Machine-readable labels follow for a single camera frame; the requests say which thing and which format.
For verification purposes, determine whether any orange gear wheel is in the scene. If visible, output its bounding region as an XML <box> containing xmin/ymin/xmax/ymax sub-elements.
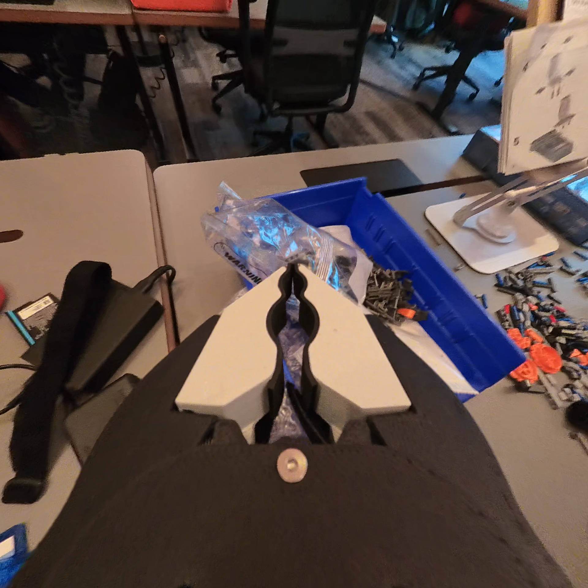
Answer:
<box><xmin>509</xmin><ymin>359</ymin><xmax>539</xmax><ymax>384</ymax></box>
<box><xmin>528</xmin><ymin>342</ymin><xmax>563</xmax><ymax>374</ymax></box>

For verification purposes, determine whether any black labelled card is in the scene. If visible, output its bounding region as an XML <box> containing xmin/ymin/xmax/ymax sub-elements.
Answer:
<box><xmin>6</xmin><ymin>293</ymin><xmax>61</xmax><ymax>346</ymax></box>

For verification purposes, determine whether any blue robot kit box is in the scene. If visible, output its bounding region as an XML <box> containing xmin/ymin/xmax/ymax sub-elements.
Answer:
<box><xmin>462</xmin><ymin>126</ymin><xmax>588</xmax><ymax>244</ymax></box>

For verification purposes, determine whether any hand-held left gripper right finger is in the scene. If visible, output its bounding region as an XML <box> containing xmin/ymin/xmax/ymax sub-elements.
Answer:
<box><xmin>294</xmin><ymin>266</ymin><xmax>413</xmax><ymax>444</ymax></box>

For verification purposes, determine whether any black office chair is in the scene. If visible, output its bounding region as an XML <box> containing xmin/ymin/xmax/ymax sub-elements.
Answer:
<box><xmin>211</xmin><ymin>0</ymin><xmax>377</xmax><ymax>154</ymax></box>

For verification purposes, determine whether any red fabric panel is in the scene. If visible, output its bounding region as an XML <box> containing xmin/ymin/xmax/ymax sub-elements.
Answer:
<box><xmin>131</xmin><ymin>0</ymin><xmax>232</xmax><ymax>12</ymax></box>

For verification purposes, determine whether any white book stand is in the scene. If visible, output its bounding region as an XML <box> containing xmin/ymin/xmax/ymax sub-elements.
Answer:
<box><xmin>425</xmin><ymin>165</ymin><xmax>588</xmax><ymax>275</ymax></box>

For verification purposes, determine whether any black cable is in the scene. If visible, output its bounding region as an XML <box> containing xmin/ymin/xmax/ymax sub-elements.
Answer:
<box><xmin>131</xmin><ymin>265</ymin><xmax>177</xmax><ymax>295</ymax></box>

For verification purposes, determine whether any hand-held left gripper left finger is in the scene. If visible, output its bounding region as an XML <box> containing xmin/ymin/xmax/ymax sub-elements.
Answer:
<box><xmin>175</xmin><ymin>266</ymin><xmax>293</xmax><ymax>444</ymax></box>

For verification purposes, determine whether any blue plastic bin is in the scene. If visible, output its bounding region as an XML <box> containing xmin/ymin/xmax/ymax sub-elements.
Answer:
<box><xmin>257</xmin><ymin>177</ymin><xmax>526</xmax><ymax>405</ymax></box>

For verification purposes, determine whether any pile of dark grey pieces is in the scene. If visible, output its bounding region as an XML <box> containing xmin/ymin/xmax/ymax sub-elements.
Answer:
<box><xmin>365</xmin><ymin>266</ymin><xmax>428</xmax><ymax>324</ymax></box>

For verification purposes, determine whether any pile of small building pieces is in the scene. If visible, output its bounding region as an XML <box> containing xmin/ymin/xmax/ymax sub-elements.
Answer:
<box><xmin>494</xmin><ymin>250</ymin><xmax>588</xmax><ymax>409</ymax></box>

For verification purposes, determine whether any wooden edged desk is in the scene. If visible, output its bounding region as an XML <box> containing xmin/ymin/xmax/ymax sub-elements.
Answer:
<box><xmin>0</xmin><ymin>0</ymin><xmax>386</xmax><ymax>35</ymax></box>

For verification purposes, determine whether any white plastic bag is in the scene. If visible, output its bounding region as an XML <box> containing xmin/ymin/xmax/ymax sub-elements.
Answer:
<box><xmin>317</xmin><ymin>224</ymin><xmax>375</xmax><ymax>304</ymax></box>

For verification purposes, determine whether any black power adapter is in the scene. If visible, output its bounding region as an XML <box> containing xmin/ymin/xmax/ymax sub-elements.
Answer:
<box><xmin>64</xmin><ymin>278</ymin><xmax>165</xmax><ymax>400</ymax></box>

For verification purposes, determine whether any instruction booklet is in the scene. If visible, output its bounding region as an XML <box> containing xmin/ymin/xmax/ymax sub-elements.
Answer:
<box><xmin>498</xmin><ymin>18</ymin><xmax>588</xmax><ymax>175</ymax></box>

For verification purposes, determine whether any clear plastic bag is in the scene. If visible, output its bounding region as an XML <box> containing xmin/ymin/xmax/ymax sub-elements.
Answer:
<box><xmin>201</xmin><ymin>181</ymin><xmax>359</xmax><ymax>442</ymax></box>

